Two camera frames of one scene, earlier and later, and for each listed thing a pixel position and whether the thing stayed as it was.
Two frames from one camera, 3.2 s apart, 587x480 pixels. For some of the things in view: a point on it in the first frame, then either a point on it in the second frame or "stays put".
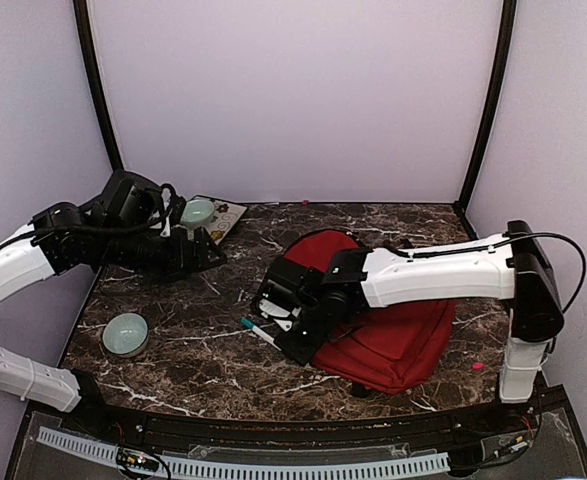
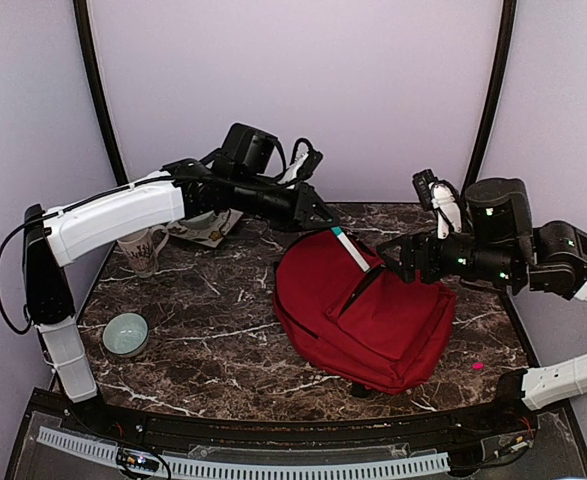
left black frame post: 82,17 stays put
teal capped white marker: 250,325 -> 350,248
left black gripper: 180,265 -> 295,220
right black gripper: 299,352 -> 408,268
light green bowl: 126,334 stays put
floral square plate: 225,217 stays put
